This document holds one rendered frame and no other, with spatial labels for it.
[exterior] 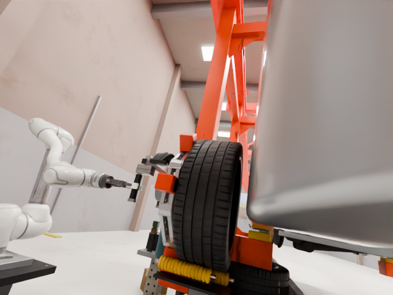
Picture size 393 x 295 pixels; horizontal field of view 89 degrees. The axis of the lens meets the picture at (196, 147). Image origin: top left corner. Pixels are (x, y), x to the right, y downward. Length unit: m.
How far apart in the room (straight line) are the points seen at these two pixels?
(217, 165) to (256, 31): 1.79
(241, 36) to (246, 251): 2.03
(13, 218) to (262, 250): 1.49
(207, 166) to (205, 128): 0.90
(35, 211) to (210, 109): 1.47
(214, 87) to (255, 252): 1.38
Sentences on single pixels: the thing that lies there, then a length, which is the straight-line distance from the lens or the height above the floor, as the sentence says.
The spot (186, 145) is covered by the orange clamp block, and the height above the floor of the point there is 1.08.
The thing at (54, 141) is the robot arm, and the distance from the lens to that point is 1.54.
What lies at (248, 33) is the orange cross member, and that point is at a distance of 2.43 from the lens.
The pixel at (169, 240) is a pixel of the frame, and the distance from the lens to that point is 1.07.
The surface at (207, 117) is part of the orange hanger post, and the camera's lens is 1.78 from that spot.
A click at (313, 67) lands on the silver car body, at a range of 0.22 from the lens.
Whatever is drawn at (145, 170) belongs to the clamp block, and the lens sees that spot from 1.10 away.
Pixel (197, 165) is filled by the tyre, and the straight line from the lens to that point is 0.88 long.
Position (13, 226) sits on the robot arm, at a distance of 1.59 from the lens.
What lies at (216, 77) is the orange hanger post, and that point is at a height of 2.01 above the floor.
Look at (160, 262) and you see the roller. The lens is 1.08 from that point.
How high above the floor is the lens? 0.73
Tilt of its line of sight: 19 degrees up
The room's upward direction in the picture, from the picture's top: 12 degrees clockwise
